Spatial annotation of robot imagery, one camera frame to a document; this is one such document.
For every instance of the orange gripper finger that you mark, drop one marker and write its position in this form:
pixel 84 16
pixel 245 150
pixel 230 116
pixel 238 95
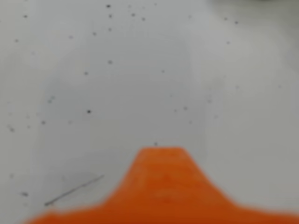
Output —
pixel 163 186

